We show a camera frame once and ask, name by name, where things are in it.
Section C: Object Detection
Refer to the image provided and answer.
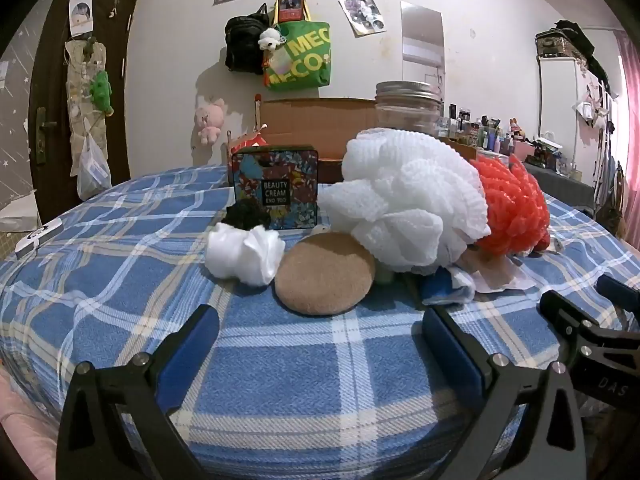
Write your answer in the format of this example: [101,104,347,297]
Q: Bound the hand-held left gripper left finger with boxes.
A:
[56,304,221,480]

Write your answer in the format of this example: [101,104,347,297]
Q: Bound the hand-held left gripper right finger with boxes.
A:
[421,305,587,480]

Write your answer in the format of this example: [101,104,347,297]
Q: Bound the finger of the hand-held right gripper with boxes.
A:
[596,274,640,313]
[539,290,607,361]

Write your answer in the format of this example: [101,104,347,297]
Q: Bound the blue white packet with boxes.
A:
[420,266,476,307]

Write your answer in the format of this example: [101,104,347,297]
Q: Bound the small white scrunchie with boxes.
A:
[206,222,287,287]

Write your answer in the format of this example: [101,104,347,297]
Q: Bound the orange bath puff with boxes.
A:
[470,154,552,257]

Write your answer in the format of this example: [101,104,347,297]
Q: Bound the black scrunchie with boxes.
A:
[221,203,271,231]

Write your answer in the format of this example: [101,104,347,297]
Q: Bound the large white bath puff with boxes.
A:
[317,128,492,275]

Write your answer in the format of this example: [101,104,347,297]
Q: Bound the cardboard box red inside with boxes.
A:
[227,97,481,186]

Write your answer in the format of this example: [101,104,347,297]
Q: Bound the blue plaid blanket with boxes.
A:
[0,162,640,480]

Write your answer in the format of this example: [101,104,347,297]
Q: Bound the dark dresser table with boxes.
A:
[522,160,596,211]

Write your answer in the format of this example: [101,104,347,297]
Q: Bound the white flat device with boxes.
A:
[15,221,65,260]

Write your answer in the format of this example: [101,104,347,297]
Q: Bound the row of cosmetic bottles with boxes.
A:
[440,104,531,153]

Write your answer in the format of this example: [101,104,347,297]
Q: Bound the floral black tin box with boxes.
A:
[230,146,322,231]

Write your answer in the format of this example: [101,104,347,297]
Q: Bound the clear plastic bag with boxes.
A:
[76,132,112,200]

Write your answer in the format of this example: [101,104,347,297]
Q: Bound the white wardrobe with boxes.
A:
[537,55,611,176]

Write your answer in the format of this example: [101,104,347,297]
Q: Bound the pink curtain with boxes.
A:
[614,30,640,141]

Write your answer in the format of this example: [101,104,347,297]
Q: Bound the pink plush pig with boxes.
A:
[195,98,227,147]

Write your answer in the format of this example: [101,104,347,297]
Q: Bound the large glass jar metal lid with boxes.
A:
[374,80,445,137]

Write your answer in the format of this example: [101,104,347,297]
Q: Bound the dark bag on wardrobe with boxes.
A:
[535,20,596,58]

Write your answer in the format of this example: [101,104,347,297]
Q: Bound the green plush frog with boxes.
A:
[89,71,113,111]

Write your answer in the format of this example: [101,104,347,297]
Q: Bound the hanging door organizer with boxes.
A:
[65,37,108,176]

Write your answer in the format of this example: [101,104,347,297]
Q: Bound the dark brown door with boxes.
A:
[27,0,146,211]

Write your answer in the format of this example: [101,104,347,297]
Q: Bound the black bag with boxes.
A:
[224,4,271,75]

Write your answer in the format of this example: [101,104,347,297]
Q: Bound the green tote bag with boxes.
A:
[264,21,332,92]

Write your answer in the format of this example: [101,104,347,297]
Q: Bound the white door picture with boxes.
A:
[69,0,95,38]

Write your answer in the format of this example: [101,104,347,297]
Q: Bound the red photo card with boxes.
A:
[276,0,304,23]

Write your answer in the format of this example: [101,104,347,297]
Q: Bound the metal door handle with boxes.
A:
[34,107,56,163]

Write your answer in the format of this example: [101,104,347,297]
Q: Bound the wall mirror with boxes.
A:
[400,1,445,101]

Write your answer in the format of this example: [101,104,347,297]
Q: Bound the wall photo collage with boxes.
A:
[339,0,388,38]

